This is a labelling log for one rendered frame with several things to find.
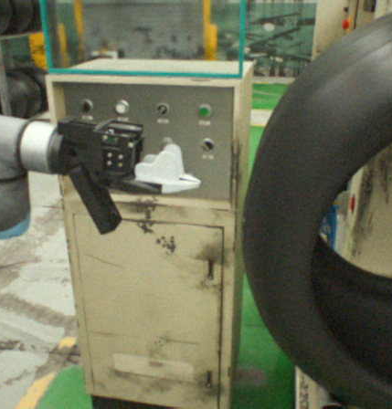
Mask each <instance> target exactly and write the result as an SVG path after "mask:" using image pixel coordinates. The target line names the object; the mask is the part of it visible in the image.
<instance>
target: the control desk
mask: <svg viewBox="0 0 392 409"><path fill-rule="evenodd" d="M46 81H47V88H48V101H49V104H48V108H49V116H50V123H51V124H57V121H58V120H61V119H65V117H66V116H68V115H69V116H75V117H77V121H87V122H93V123H99V124H100V123H101V122H103V121H107V120H109V119H113V120H118V121H128V122H134V123H140V124H143V137H144V146H143V150H142V151H141V161H142V160H143V157H144V156H146V155H148V154H151V155H159V153H160V152H162V151H163V150H164V147H166V146H167V145H168V144H175V145H177V146H178V147H179V148H180V149H181V153H182V159H183V165H184V170H185V173H186V174H188V175H191V176H193V177H195V178H196V179H198V180H200V181H201V184H200V186H199V187H198V188H196V189H193V190H190V191H187V192H180V193H171V194H132V193H126V192H123V191H119V190H112V189H108V188H107V190H108V191H109V193H110V195H111V198H112V200H113V202H114V203H115V205H116V207H117V209H118V211H119V213H120V215H121V217H122V220H121V222H120V223H119V225H118V226H117V227H116V229H115V230H114V231H112V232H110V233H107V234H104V235H101V234H100V233H99V231H98V229H97V227H96V226H95V225H94V223H93V221H92V219H91V217H90V214H89V213H88V211H87V209H86V207H85V205H84V203H82V201H81V199H80V197H79V194H78V192H77V191H76V189H75V187H74V185H73V183H72V181H71V180H70V179H69V176H68V175H66V176H64V175H59V174H58V188H59V194H60V195H62V196H61V197H60V200H61V207H62V214H63V222H64V229H65V236H66V243H67V250H68V258H69V272H70V279H71V286H72V294H73V301H74V309H75V310H76V315H77V323H78V330H79V344H80V351H81V359H82V366H83V373H84V381H85V388H86V393H87V394H91V402H92V408H97V409H230V403H231V397H232V391H233V387H234V384H235V379H236V372H237V367H238V355H239V349H240V343H241V324H242V305H243V285H244V263H243V256H242V247H241V221H242V212H243V207H244V202H245V197H246V193H247V189H248V182H249V143H250V123H251V102H252V82H253V62H244V73H243V79H231V78H200V77H168V76H136V75H105V74H75V73H50V74H47V75H46Z"/></svg>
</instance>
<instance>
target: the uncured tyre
mask: <svg viewBox="0 0 392 409"><path fill-rule="evenodd" d="M390 144H392V12H390V13H388V14H385V15H383V16H380V17H378V18H376V19H374V20H372V21H370V22H368V23H366V24H364V25H362V26H360V27H358V28H357V29H355V30H353V31H352V32H350V33H348V34H347V35H345V36H344V37H342V38H340V39H339V40H337V41H336V42H334V43H333V44H332V45H331V46H329V47H328V48H327V49H326V50H325V51H323V52H322V53H321V54H320V55H319V56H318V57H316V58H315V59H314V60H313V61H312V62H311V63H310V64H309V65H308V66H307V67H306V68H305V69H304V70H303V71H302V72H301V73H300V74H299V75H298V77H297V78H296V79H295V80H294V81H293V82H292V84H291V85H290V86H289V87H288V88H287V89H286V91H285V92H284V94H283V95H282V96H281V98H280V100H279V102H278V103H277V105H276V106H275V108H274V110H273V112H272V113H271V115H270V117H269V119H268V121H267V123H266V126H265V128H264V130H263V133H262V134H261V137H260V142H259V145H258V148H257V151H256V155H255V159H254V163H253V166H252V170H251V175H250V178H249V185H248V189H247V193H246V197H245V202H244V207H243V211H244V213H245V216H246V220H245V228H244V244H243V241H242V238H241V247H242V256H243V263H244V268H245V272H246V276H247V280H248V283H249V288H250V291H251V293H252V296H253V298H254V301H255V304H256V306H257V309H258V310H259V312H260V316H261V317H262V319H263V321H264V323H265V325H266V326H267V328H268V330H269V332H270V334H271V335H272V337H273V338H274V340H275V341H276V342H277V343H278V344H279V346H280V347H281V349H282V351H283V352H284V353H285V355H286V356H287V357H288V358H289V359H290V360H291V361H292V362H293V363H294V364H295V365H296V366H297V367H298V368H299V369H300V370H301V371H302V372H303V373H304V374H305V375H307V376H308V377H309V378H310V379H311V380H313V381H314V382H315V383H317V384H318V385H320V386H321V387H322V388H324V390H326V391H327V392H329V393H331V394H333V395H334V396H338V397H339V398H341V399H343V400H345V401H347V402H348V403H350V404H353V405H355V406H357V407H359V408H361V409H392V278H388V277H384V276H380V275H378V274H375V273H372V272H369V271H367V270H364V269H362V268H360V267H358V266H356V265H354V264H352V263H351V262H349V260H347V259H346V258H344V257H343V256H341V255H340V254H339V253H338V252H336V251H335V250H334V249H333V248H332V247H331V246H330V245H329V244H328V242H327V241H326V240H325V239H324V238H323V236H322V235H321V233H320V232H319V231H320V228H321V226H322V223H323V220H324V219H325V217H326V215H327V213H328V211H329V209H330V207H331V206H332V204H333V202H334V200H335V199H336V197H337V196H338V195H339V194H340V193H341V191H342V190H343V189H344V187H345V186H346V185H347V183H348V182H349V181H350V180H351V179H352V178H353V176H354V175H355V174H356V173H357V172H358V171H359V170H360V168H361V167H362V166H363V165H364V164H365V163H367V162H368V161H369V160H370V159H371V158H372V157H374V156H375V155H376V154H377V153H379V152H380V151H381V150H383V149H384V148H385V147H387V146H388V145H390Z"/></svg>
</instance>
